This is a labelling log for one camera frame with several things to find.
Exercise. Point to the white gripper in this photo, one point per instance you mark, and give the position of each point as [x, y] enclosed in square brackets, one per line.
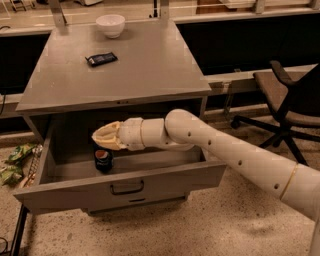
[130, 134]

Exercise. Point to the blue pepsi can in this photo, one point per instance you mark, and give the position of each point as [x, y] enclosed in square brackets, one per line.
[103, 160]

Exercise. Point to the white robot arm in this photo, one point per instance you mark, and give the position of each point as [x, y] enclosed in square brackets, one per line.
[295, 184]

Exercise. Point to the grey open top drawer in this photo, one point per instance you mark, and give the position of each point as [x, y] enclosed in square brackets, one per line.
[68, 179]

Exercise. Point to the grey metal cabinet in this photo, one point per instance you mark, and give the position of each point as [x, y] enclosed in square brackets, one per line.
[154, 66]

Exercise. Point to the patterned snack packet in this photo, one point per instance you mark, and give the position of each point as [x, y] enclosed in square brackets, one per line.
[29, 178]

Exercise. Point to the black snack bar wrapper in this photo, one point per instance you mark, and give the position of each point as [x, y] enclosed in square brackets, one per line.
[101, 59]

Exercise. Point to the green chip bag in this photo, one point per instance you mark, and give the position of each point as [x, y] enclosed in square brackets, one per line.
[20, 153]
[11, 175]

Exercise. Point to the white bowl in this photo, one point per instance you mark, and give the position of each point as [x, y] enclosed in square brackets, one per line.
[111, 25]

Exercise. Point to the black office chair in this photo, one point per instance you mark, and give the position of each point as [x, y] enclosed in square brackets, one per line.
[293, 99]

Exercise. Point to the black drawer handle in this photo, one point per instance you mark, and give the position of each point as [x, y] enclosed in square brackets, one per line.
[126, 188]

